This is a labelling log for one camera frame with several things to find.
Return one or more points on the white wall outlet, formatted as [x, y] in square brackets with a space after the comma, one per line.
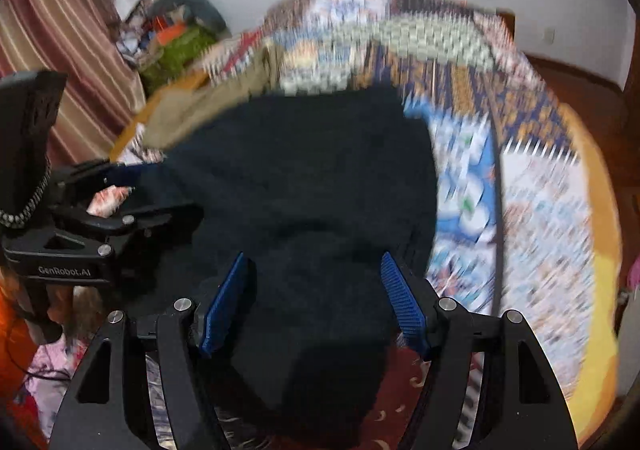
[549, 35]

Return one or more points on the black pants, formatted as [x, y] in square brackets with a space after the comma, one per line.
[310, 210]

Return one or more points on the green patterned bag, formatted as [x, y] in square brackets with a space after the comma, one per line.
[180, 55]

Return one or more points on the yellow bed sheet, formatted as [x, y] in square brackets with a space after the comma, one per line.
[602, 280]

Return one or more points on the wooden bed frame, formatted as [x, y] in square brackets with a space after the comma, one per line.
[505, 25]

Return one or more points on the patchwork patterned blanket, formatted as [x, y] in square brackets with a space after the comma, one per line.
[475, 130]

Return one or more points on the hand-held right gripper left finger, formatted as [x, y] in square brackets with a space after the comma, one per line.
[225, 305]

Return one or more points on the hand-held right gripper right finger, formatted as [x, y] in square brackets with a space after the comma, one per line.
[402, 305]

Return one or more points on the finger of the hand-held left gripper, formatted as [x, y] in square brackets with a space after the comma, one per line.
[145, 220]
[125, 173]

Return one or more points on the striped pink curtain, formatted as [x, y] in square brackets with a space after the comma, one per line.
[65, 40]

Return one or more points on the olive khaki pants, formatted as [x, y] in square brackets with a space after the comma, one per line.
[210, 100]

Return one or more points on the grey plush cushion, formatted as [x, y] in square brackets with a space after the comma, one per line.
[192, 5]

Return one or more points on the bright pink cloth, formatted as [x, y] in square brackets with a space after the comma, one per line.
[634, 272]

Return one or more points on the small orange box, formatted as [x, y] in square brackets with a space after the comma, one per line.
[172, 33]

